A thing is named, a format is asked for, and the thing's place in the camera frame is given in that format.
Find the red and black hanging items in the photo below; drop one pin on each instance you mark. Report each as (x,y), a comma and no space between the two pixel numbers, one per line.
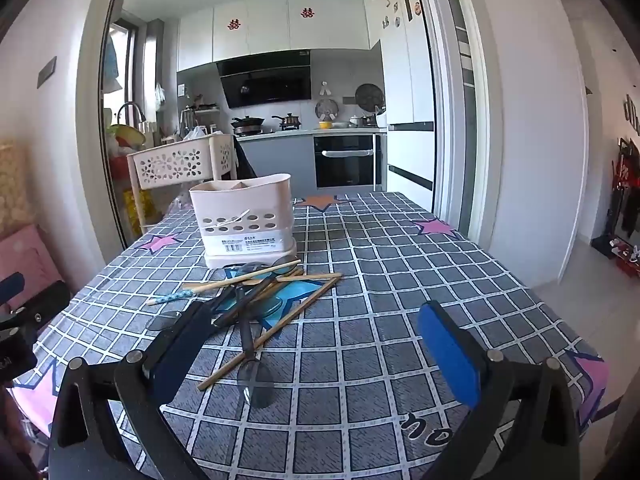
(627,185)

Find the white perforated basket cart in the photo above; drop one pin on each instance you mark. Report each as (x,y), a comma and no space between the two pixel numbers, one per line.
(170,162)

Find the black cloth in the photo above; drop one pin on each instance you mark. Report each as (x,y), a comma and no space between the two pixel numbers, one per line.
(245,160)

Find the yellow plastic bag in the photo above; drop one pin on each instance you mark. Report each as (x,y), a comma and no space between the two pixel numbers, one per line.
(137,210)

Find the brown wooden chopstick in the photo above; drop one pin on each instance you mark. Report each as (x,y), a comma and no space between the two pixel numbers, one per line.
(280,326)
(310,278)
(287,280)

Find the grey kitchen counter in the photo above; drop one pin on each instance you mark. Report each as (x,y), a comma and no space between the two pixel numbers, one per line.
(280,155)

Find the white refrigerator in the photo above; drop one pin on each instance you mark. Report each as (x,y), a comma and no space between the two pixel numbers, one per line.
(407,85)

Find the light wooden chopstick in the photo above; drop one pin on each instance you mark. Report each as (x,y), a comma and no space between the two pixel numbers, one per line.
(240,274)

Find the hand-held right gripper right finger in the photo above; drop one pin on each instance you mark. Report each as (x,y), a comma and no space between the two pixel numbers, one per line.
(447,355)

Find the pale pink utensil holder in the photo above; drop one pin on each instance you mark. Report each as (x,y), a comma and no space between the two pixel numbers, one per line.
(240,210)

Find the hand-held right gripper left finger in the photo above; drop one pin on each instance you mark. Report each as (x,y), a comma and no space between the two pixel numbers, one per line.
(175,360)

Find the blue dotted chopstick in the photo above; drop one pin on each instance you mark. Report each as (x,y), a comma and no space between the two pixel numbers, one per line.
(167,299)

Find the black wok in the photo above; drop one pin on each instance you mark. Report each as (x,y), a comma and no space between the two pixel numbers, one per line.
(248,122)

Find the grey checked tablecloth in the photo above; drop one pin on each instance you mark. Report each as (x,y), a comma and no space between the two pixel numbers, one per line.
(400,285)

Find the steel pot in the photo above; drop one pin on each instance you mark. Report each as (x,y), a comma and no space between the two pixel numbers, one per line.
(365,120)

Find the white sliding door frame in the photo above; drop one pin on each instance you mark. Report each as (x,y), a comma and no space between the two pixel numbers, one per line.
(87,110)

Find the red paper decal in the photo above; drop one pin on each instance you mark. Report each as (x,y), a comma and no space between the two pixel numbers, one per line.
(306,12)
(232,25)

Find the black built-in oven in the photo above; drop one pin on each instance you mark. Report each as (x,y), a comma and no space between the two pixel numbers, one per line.
(345,160)

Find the white plastic bag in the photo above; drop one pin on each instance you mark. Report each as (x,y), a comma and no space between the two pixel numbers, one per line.
(195,133)

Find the pink box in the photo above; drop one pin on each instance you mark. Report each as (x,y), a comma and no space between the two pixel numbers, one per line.
(27,265)

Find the yellow green bowl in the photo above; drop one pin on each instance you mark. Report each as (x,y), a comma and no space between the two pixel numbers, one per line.
(127,135)

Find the round metal rack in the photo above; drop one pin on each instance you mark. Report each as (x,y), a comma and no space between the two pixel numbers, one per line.
(327,110)

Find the chrome faucet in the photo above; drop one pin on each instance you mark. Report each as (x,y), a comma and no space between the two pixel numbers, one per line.
(131,109)

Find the white upper cabinets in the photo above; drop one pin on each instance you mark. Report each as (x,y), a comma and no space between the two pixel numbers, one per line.
(250,35)

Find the beige honeycomb panel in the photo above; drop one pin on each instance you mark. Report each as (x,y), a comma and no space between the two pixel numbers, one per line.
(12,185)

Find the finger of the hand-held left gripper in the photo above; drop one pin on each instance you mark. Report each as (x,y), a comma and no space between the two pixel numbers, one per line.
(11,288)
(47,306)

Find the shoes on floor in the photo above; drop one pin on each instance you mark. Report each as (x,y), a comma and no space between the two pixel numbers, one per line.
(620,255)

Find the round dark mesh lid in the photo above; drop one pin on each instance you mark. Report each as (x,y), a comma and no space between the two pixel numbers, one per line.
(370,96)

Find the grey wall switch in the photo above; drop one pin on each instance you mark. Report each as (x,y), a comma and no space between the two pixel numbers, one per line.
(46,72)

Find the small cooking pot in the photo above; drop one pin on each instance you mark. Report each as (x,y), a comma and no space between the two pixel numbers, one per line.
(288,121)

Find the black range hood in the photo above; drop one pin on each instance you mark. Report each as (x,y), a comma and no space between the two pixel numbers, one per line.
(265,80)

